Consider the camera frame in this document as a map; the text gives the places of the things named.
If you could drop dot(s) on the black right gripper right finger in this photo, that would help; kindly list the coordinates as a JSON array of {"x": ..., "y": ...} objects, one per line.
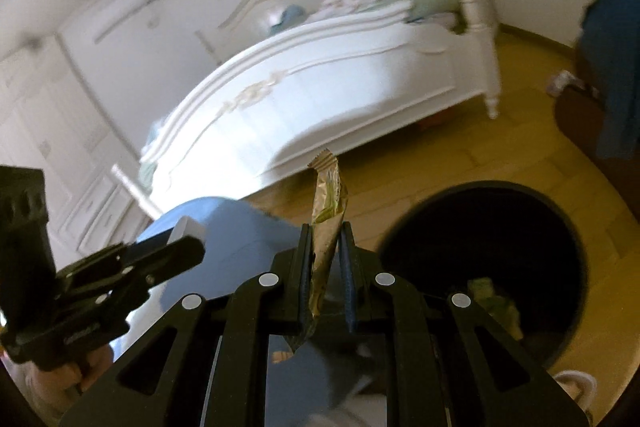
[{"x": 447, "y": 363}]

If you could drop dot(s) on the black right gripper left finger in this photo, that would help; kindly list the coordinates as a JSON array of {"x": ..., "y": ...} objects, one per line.
[{"x": 204, "y": 362}]

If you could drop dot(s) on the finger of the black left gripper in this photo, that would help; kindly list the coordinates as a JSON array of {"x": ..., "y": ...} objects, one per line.
[{"x": 148, "y": 263}]

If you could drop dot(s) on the gold snack bar wrapper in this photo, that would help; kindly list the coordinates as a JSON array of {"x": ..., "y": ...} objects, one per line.
[{"x": 327, "y": 215}]

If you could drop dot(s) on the white medicine box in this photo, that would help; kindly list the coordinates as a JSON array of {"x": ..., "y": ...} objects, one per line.
[{"x": 187, "y": 227}]

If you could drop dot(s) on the black trash bin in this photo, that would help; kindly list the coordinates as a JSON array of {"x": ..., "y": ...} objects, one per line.
[{"x": 508, "y": 233}]

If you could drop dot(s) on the person's left hand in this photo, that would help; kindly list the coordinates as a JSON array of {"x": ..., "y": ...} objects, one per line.
[{"x": 52, "y": 394}]

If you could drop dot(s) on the white drawer cabinet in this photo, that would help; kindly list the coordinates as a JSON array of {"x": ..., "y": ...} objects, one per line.
[{"x": 49, "y": 122}]

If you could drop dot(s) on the light green bedding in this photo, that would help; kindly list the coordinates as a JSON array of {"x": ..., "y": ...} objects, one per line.
[{"x": 295, "y": 15}]

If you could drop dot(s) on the white carved bed frame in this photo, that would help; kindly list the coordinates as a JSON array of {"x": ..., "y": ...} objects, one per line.
[{"x": 268, "y": 111}]

